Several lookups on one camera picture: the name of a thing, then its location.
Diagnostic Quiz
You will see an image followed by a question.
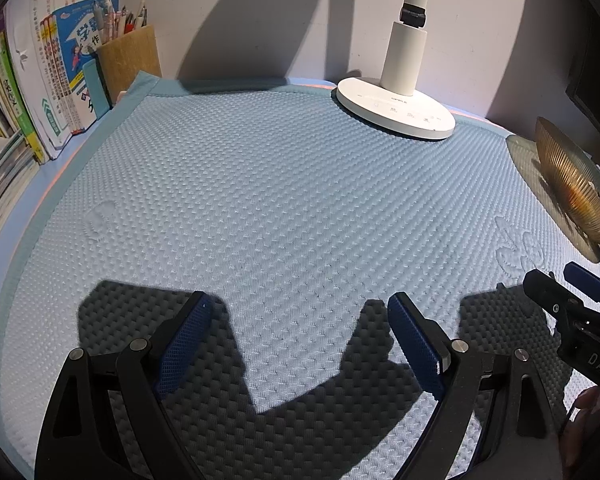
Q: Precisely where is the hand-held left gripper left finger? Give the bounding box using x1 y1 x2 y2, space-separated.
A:
35 290 214 480

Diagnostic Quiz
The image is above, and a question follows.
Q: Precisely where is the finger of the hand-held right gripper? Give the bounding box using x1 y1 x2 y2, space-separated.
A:
563 261 600 307
523 269 583 332

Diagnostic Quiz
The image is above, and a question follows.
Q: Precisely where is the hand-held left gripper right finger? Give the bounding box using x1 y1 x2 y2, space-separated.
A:
387 291 563 480

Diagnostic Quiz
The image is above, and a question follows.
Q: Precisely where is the amber ribbed glass bowl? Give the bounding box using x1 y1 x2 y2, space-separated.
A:
534 116 600 248

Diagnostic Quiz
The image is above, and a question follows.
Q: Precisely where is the person's right hand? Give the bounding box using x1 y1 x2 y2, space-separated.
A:
560 385 600 480

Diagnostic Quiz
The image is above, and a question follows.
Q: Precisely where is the blue textured mat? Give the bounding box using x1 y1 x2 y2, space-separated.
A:
0 71 600 480

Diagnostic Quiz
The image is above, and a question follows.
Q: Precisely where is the black computer monitor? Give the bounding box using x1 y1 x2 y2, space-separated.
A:
565 10 600 147

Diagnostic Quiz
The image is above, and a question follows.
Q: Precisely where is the flat stack of books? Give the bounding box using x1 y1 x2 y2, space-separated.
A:
0 132 46 241

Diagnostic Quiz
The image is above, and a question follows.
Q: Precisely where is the white desk lamp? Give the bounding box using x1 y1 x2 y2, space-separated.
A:
330 0 456 142

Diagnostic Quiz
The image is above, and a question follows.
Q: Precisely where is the teal book end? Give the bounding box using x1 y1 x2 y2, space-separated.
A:
81 58 115 111

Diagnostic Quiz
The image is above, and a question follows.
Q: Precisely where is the wooden pen holder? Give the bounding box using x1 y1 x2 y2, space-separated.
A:
96 25 162 106

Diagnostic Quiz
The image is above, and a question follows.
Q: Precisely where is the row of upright books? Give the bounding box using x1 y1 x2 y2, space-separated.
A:
0 0 113 166

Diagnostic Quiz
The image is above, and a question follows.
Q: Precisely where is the bunch of pens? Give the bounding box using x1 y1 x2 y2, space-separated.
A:
92 0 148 43

